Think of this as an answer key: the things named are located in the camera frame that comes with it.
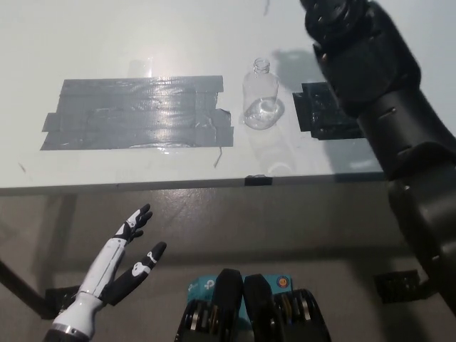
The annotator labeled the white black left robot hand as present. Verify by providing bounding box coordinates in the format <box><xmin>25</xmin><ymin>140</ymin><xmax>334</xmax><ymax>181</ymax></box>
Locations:
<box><xmin>51</xmin><ymin>204</ymin><xmax>167</xmax><ymax>338</ymax></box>

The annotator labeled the black teal robot torso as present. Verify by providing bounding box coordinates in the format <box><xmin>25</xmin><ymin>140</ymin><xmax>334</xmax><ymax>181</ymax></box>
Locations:
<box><xmin>174</xmin><ymin>269</ymin><xmax>332</xmax><ymax>342</ymax></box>

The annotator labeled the clear plastic bottle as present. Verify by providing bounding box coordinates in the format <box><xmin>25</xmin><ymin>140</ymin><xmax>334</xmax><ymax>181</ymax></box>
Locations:
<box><xmin>242</xmin><ymin>57</ymin><xmax>281</xmax><ymax>130</ymax></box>

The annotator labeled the black table foot plate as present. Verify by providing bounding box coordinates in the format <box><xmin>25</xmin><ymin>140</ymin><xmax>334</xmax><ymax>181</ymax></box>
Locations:
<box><xmin>373</xmin><ymin>269</ymin><xmax>435</xmax><ymax>304</ymax></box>
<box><xmin>44</xmin><ymin>284</ymin><xmax>81</xmax><ymax>320</ymax></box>

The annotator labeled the black table leg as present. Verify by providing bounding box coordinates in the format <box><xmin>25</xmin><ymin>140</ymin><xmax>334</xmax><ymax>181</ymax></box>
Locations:
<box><xmin>0</xmin><ymin>258</ymin><xmax>49</xmax><ymax>320</ymax></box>

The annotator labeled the small black tape strip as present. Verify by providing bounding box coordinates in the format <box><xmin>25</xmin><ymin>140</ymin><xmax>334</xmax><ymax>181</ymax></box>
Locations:
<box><xmin>244</xmin><ymin>175</ymin><xmax>274</xmax><ymax>187</ymax></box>

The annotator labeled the black tape patch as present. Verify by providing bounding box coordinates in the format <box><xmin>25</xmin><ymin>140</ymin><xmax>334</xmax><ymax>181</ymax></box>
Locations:
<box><xmin>292</xmin><ymin>81</ymin><xmax>366</xmax><ymax>141</ymax></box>

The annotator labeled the grey duct tape patch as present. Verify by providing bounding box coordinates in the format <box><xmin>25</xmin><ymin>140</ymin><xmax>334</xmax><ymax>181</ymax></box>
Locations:
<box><xmin>39</xmin><ymin>75</ymin><xmax>235</xmax><ymax>151</ymax></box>

